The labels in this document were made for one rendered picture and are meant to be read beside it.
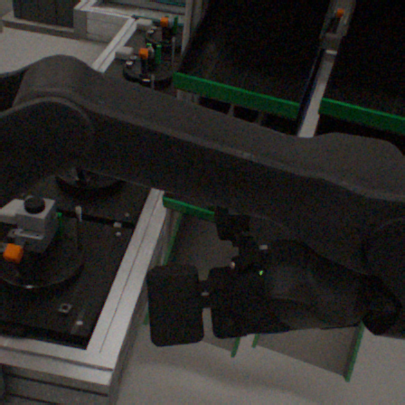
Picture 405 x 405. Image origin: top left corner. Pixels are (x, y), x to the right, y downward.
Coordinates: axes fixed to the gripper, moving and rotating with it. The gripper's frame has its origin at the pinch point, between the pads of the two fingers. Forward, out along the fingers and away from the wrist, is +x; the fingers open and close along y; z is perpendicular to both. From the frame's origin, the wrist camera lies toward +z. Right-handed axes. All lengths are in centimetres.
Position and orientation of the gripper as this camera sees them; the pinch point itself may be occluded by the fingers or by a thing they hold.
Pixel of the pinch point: (235, 303)
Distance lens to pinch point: 49.2
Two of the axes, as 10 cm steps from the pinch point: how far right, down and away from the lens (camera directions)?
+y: -9.4, 0.1, -3.3
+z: -1.0, -9.6, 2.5
